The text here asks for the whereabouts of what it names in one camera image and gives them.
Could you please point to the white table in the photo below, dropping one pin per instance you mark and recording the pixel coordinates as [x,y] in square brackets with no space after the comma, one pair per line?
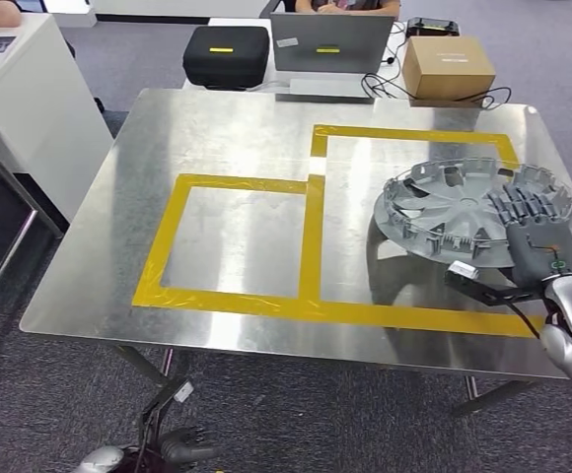
[221,23]

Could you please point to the black carrying case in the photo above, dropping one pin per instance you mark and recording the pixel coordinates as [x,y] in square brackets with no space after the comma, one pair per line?
[227,62]

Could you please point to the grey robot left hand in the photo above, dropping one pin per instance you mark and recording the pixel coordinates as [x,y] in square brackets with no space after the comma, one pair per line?
[187,447]

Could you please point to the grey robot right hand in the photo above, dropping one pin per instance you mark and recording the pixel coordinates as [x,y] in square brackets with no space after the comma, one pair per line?
[537,241]

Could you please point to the steel workbench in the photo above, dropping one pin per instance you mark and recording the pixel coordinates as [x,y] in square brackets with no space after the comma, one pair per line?
[246,248]

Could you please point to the grey plastic hubcap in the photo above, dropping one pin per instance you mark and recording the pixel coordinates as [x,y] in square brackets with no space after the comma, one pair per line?
[443,209]

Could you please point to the white desk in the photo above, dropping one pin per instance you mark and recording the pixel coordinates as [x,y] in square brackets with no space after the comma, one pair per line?
[34,117]

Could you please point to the yellow tape on workbench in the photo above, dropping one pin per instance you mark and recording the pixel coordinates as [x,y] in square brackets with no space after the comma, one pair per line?
[310,261]

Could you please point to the grey laptop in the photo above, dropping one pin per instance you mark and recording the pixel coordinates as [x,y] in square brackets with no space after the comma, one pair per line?
[330,46]

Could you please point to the brown cardboard box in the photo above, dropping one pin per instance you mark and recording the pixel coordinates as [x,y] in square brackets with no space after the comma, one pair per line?
[446,68]

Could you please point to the black electronic device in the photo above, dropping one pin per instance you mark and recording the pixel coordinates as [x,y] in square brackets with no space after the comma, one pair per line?
[431,26]

